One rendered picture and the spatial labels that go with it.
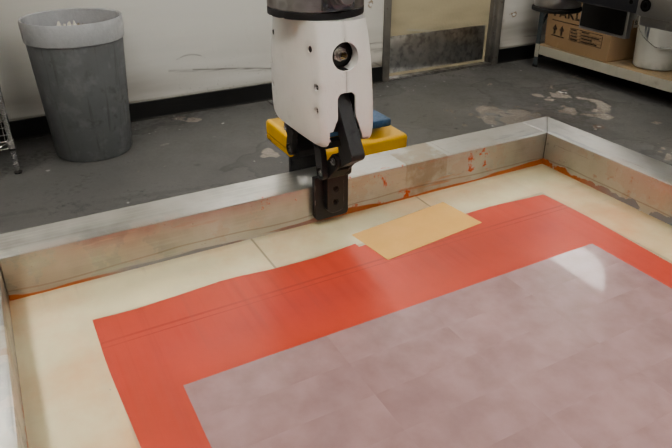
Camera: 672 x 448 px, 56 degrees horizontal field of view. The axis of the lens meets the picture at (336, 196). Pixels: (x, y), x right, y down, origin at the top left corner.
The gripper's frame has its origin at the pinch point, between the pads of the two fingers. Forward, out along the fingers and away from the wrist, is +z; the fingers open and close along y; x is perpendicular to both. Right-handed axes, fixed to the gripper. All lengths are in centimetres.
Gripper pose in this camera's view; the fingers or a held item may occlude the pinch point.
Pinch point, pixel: (317, 185)
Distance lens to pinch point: 55.6
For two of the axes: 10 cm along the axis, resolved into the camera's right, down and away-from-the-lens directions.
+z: 0.0, 9.0, 4.5
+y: -4.8, -3.9, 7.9
